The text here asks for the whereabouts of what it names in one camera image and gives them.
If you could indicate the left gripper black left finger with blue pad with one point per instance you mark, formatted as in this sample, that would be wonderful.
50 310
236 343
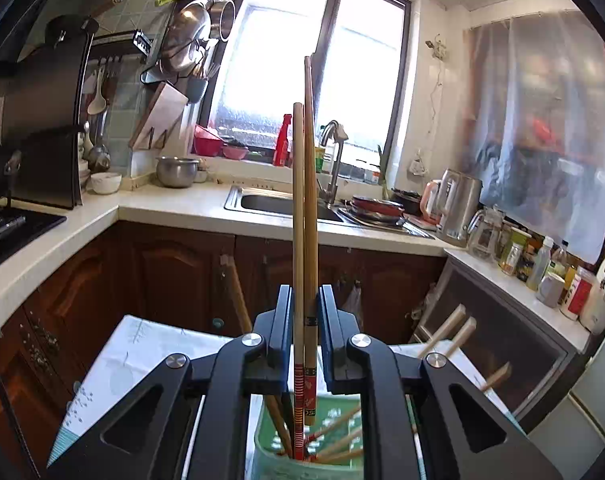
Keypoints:
188 418

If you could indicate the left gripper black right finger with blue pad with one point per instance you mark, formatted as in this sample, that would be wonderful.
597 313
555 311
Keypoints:
422 418

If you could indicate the long brown wooden chopstick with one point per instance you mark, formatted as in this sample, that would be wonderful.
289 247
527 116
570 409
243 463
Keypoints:
274 404

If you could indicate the long bamboo chopstick black band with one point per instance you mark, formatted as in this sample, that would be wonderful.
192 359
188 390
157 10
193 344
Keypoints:
310 260

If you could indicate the cream chopstick red end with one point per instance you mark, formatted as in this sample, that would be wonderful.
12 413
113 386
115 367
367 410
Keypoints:
298 281

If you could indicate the brown wooden kitchen cabinets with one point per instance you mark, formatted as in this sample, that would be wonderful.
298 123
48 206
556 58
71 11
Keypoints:
166 275

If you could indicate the steel kitchen sink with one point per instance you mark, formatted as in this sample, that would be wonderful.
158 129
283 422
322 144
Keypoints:
260 201

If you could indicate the kitchen window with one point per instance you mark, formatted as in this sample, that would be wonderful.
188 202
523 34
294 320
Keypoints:
353 54

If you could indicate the teal striped table mat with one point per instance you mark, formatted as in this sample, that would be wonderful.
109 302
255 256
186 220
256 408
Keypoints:
136 346

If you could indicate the mint green tableware holder box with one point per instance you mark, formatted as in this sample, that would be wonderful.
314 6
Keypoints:
333 446

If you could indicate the red label jar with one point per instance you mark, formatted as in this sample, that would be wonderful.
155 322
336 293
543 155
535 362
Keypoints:
578 293

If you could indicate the steel electric kettle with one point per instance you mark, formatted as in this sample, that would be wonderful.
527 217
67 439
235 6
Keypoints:
450 204

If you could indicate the red pan by sink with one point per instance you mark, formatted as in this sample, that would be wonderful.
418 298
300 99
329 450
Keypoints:
384 207

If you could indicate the white bowl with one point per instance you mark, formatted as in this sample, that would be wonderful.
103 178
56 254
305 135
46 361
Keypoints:
105 183

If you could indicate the steel pot on counter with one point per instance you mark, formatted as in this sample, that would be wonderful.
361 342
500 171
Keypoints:
176 172

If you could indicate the chrome faucet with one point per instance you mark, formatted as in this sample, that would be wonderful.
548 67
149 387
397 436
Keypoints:
334 132

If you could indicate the red spray bottle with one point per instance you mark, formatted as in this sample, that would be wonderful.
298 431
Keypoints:
280 155

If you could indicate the wooden cutting board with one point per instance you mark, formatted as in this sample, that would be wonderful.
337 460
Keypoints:
164 111

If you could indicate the hanging steel wok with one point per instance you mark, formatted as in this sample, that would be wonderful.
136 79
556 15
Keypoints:
180 47

